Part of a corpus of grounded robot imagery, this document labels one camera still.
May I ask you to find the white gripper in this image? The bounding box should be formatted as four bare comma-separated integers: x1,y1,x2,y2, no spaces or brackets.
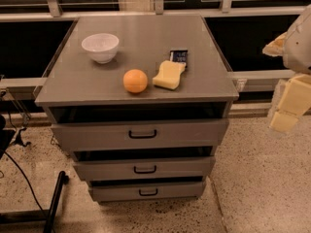
262,5,311,133

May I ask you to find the grey drawer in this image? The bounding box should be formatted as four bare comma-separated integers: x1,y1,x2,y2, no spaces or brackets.
74,156,215,182
89,177,206,202
52,119,228,151

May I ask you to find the grey drawer cabinet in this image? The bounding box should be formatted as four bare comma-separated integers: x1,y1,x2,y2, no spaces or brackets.
36,16,238,188

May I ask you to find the grey top drawer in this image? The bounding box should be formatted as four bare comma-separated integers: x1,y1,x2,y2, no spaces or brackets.
52,119,228,151

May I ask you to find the grey bottom drawer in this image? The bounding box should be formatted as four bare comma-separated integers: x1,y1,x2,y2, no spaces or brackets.
89,177,206,202

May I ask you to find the metal window railing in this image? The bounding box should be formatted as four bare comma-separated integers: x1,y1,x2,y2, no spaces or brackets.
0,0,306,99

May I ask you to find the dark blue snack packet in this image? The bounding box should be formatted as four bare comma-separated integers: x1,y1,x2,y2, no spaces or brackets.
169,50,188,67

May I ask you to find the yellow sponge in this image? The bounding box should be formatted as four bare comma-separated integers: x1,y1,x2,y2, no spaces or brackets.
153,60,186,90

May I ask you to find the orange ball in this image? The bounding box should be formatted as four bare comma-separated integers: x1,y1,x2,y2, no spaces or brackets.
123,69,148,93

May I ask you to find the white ceramic bowl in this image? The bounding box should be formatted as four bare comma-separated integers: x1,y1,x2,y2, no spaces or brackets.
82,33,120,64

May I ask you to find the black clamp on left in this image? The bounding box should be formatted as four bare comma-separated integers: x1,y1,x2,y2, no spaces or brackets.
0,116,30,159

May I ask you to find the black stand leg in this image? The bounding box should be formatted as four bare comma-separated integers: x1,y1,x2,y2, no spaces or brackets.
0,171,69,233

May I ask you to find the black cable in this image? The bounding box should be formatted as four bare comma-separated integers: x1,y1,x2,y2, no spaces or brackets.
0,149,50,218

